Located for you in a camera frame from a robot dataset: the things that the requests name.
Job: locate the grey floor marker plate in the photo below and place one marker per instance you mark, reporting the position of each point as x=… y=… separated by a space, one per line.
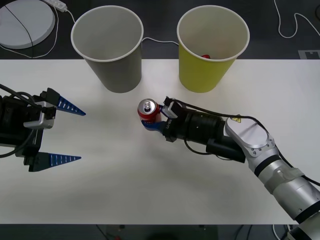
x=308 y=54

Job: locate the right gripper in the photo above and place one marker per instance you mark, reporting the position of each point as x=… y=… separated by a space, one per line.
x=175 y=128

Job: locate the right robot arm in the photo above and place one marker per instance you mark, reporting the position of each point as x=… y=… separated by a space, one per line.
x=252 y=140

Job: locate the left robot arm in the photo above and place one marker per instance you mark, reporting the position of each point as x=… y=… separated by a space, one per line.
x=4 y=113

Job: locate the red drink can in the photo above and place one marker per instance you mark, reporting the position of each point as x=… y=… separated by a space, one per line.
x=205 y=56
x=148 y=111

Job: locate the white power strip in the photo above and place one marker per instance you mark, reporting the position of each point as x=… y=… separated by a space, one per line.
x=58 y=4

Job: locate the yellow-green plastic waste bin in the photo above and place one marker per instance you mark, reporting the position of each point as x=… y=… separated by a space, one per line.
x=200 y=72

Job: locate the round grey base plate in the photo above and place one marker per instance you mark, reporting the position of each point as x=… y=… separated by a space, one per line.
x=22 y=22

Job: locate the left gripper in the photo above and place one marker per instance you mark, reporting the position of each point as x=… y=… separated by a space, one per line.
x=29 y=140

